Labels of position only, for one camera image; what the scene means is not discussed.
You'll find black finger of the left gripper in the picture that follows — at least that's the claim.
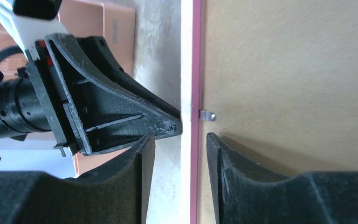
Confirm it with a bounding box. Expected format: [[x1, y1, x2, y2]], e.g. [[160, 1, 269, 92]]
[[77, 36, 180, 119]]

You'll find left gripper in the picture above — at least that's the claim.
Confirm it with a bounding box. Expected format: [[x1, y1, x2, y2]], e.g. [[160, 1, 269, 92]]
[[0, 33, 182, 156]]

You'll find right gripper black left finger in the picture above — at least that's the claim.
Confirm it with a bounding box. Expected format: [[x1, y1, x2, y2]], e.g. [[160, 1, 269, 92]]
[[0, 134, 155, 224]]

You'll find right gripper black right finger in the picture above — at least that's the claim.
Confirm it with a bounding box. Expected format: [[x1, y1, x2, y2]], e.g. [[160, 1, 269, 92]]
[[206, 133, 358, 224]]

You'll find brown cardboard backing board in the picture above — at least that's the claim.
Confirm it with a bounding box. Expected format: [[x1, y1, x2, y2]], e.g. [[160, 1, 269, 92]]
[[198, 0, 358, 224]]

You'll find pink wooden photo frame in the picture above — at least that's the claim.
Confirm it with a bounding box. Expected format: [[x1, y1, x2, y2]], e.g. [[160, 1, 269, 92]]
[[180, 0, 204, 224]]

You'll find orange plastic file organizer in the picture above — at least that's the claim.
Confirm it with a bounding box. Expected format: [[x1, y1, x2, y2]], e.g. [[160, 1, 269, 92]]
[[0, 0, 135, 178]]

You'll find metal turn clip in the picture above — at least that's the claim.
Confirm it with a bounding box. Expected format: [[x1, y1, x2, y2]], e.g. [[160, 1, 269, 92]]
[[199, 110, 216, 122]]

